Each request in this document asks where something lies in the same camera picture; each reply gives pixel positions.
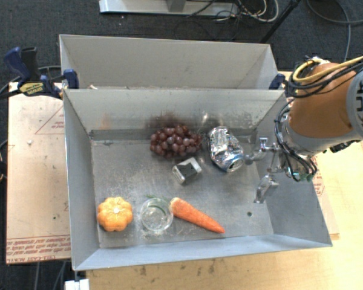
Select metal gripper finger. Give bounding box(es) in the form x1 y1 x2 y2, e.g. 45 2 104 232
244 137 271 166
253 175 280 204

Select crushed silver can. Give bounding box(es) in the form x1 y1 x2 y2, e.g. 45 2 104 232
207 126 246 173

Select small grey and black box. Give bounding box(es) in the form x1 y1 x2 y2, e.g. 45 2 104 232
171 156 203 185

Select orange toy carrot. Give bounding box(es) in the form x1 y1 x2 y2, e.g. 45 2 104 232
168 196 226 235

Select dark red grape bunch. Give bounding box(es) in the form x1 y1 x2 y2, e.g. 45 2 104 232
149 124 204 160

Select clear glass cup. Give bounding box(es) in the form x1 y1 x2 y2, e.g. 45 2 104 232
139 198 174 235

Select grey metal bin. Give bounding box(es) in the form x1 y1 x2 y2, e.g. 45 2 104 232
59 34 333 272

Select orange toy pumpkin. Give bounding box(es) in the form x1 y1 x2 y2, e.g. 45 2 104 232
96 196 134 233

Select brown cardboard board red print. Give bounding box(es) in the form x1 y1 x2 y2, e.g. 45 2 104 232
5 82 341 265

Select black cylinder on white bracket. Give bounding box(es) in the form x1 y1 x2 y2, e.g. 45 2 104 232
329 141 358 154

